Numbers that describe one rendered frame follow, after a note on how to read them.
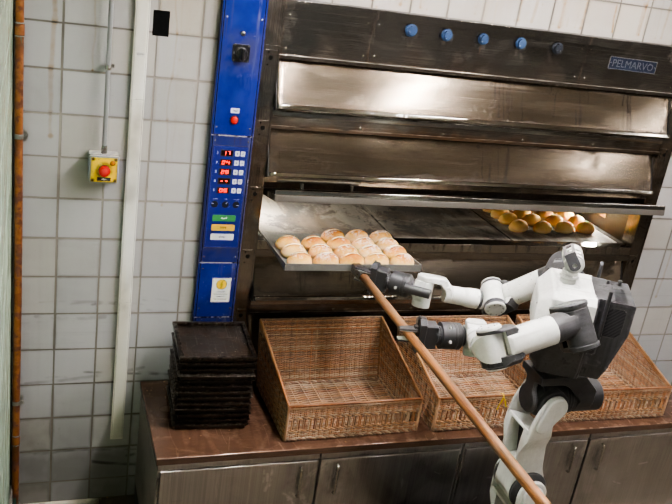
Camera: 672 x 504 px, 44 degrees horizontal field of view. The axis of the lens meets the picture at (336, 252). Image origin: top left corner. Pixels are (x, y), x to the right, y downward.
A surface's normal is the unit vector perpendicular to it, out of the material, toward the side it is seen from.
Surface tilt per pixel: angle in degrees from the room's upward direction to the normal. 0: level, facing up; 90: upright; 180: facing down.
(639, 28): 90
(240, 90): 90
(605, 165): 70
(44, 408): 90
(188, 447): 0
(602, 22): 90
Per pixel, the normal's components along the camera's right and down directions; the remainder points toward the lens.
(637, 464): 0.38, 0.35
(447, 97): 0.34, 0.04
